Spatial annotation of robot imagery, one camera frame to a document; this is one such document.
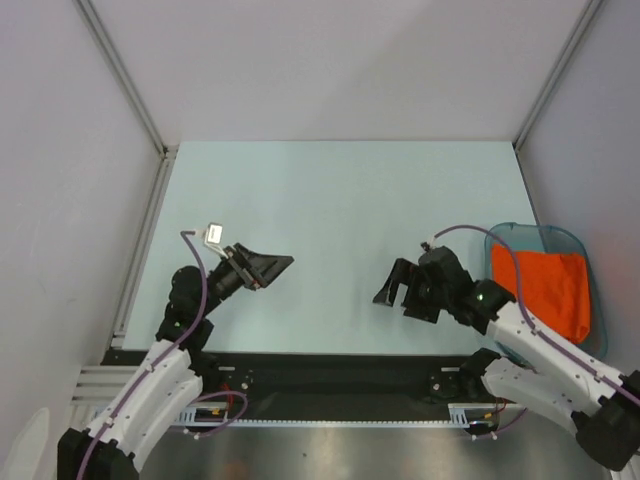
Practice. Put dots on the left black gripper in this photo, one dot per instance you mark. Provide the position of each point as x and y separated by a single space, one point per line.
256 269

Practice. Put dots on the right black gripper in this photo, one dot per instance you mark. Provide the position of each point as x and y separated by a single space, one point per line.
401 272

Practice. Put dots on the orange t-shirt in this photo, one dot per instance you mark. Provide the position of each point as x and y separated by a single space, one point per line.
556 290

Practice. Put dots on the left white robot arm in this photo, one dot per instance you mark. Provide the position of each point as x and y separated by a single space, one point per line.
175 373

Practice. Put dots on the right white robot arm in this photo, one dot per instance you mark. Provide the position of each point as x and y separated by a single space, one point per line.
542 371

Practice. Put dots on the teal plastic bin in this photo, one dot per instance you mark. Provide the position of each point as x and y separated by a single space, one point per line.
505 240

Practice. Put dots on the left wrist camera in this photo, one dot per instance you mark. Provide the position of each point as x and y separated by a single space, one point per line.
211 238

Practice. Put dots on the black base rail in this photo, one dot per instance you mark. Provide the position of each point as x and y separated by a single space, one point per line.
344 388

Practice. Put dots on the aluminium front rail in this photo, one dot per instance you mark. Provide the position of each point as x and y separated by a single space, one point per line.
98 385

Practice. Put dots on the left aluminium frame post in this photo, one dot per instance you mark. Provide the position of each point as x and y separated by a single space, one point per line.
116 65

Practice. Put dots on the aluminium frame post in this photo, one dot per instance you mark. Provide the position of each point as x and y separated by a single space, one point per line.
586 20
116 65

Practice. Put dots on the right aluminium frame post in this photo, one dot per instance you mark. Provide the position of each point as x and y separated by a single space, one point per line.
586 20

